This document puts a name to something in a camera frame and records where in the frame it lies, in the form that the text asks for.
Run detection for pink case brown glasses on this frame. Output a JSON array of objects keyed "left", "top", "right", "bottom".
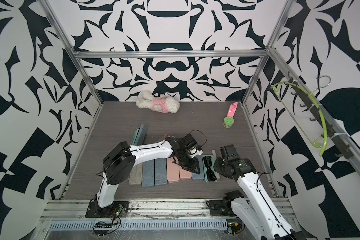
[{"left": 167, "top": 158, "right": 180, "bottom": 183}]

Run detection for pink case purple glasses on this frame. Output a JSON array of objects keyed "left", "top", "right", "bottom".
[{"left": 179, "top": 167, "right": 192, "bottom": 180}]

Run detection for grey case black sunglasses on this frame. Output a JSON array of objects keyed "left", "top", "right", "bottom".
[{"left": 202, "top": 150, "right": 220, "bottom": 183}]

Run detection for grey case white sunglasses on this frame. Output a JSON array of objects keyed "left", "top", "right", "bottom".
[{"left": 155, "top": 158, "right": 168, "bottom": 186}]

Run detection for grey case gold glasses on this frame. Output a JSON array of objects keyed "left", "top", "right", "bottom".
[{"left": 192, "top": 155, "right": 205, "bottom": 181}]

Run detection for grey case tortoise sunglasses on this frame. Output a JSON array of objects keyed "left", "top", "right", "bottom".
[{"left": 142, "top": 160, "right": 155, "bottom": 188}]

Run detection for beige case yellow glasses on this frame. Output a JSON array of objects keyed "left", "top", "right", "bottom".
[{"left": 129, "top": 164, "right": 143, "bottom": 185}]

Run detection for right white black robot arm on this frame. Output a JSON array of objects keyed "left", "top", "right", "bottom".
[{"left": 214, "top": 145, "right": 306, "bottom": 240}]

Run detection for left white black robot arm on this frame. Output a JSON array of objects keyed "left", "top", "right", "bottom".
[{"left": 94, "top": 134, "right": 203, "bottom": 210}]

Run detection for grey case far left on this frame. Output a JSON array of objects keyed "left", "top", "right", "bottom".
[{"left": 131, "top": 125, "right": 147, "bottom": 146}]

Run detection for green lidded jar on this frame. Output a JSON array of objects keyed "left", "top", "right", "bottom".
[{"left": 223, "top": 117, "right": 235, "bottom": 129}]

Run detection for pink bottle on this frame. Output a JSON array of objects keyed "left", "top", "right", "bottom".
[{"left": 227, "top": 102, "right": 239, "bottom": 118}]

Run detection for white plush toy pink shirt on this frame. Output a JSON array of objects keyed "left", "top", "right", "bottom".
[{"left": 136, "top": 90, "right": 180, "bottom": 114}]

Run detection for black connector box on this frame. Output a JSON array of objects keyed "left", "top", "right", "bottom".
[{"left": 226, "top": 222, "right": 245, "bottom": 236}]

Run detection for green clothes hanger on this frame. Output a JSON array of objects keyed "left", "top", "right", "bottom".
[{"left": 271, "top": 80, "right": 329, "bottom": 157}]

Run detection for black usb hub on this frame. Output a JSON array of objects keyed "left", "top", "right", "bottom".
[{"left": 93, "top": 221, "right": 114, "bottom": 237}]

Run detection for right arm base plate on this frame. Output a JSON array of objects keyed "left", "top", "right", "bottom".
[{"left": 206, "top": 198, "right": 237, "bottom": 217}]

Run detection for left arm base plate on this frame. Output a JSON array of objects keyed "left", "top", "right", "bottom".
[{"left": 85, "top": 200, "right": 130, "bottom": 219}]

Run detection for black wall hook rail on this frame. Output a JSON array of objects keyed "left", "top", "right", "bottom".
[{"left": 288, "top": 73, "right": 354, "bottom": 160}]

